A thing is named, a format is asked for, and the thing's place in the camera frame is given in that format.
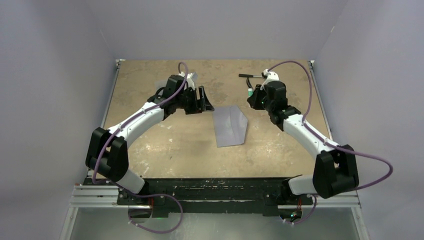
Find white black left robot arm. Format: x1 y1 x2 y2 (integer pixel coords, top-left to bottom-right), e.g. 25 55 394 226
85 72 214 205

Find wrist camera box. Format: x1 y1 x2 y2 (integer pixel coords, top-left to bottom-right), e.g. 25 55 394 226
260 69 280 91
184 72 198 90

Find black handled hammer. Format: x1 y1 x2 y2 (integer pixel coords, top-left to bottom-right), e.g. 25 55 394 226
238 73 267 79

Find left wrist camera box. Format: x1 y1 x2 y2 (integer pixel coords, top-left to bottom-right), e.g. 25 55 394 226
184 72 198 90

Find clear plastic screw box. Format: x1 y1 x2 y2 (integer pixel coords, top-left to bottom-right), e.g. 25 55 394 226
154 72 186 90

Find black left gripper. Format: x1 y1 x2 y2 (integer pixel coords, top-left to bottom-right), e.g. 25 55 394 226
175 86 213 115

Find black aluminium base frame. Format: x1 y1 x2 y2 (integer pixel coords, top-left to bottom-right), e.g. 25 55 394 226
67 177 362 220

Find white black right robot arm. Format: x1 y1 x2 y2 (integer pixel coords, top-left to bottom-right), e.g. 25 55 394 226
247 81 359 204

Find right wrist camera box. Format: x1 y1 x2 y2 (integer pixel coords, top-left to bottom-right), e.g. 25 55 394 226
260 69 280 91

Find black handled pliers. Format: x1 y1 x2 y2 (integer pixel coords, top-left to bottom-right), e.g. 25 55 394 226
246 77 254 92

